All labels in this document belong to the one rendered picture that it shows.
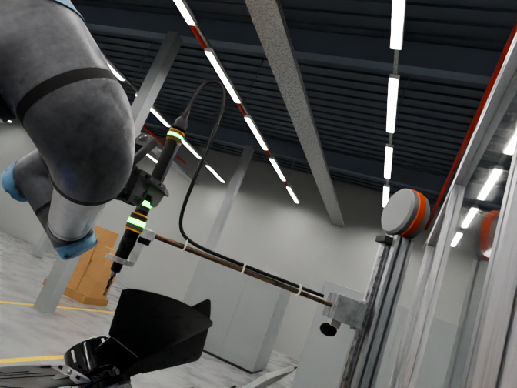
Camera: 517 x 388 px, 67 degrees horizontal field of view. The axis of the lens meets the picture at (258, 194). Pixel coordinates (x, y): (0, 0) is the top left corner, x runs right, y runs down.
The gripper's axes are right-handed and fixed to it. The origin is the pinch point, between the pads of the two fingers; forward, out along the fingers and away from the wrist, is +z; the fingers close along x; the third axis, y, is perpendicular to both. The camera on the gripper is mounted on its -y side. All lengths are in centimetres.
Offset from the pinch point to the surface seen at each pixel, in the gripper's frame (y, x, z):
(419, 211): -22, 63, 31
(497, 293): 9, 70, -48
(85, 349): 43.0, -1.9, 1.4
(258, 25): -281, -170, 276
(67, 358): 46.7, -5.4, 1.1
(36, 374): 47.1, 0.5, -13.2
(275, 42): -281, -156, 304
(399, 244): -12, 60, 35
